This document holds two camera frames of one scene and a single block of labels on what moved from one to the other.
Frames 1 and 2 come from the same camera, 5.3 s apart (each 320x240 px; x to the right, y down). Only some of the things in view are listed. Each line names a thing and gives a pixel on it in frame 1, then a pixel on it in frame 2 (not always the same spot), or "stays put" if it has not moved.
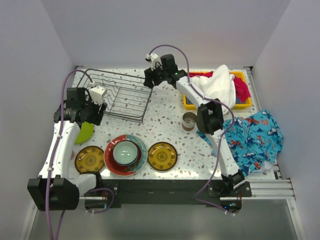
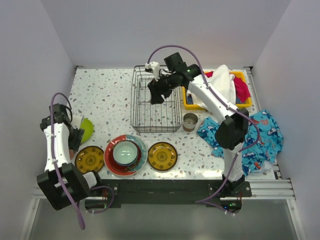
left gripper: x=99 y=109 -> x=74 y=144
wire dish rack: x=128 y=96 -> x=165 y=116
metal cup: x=189 y=120 stays put
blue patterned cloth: x=256 y=139 stays put
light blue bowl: x=125 y=153 stays put
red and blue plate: x=122 y=138 stays put
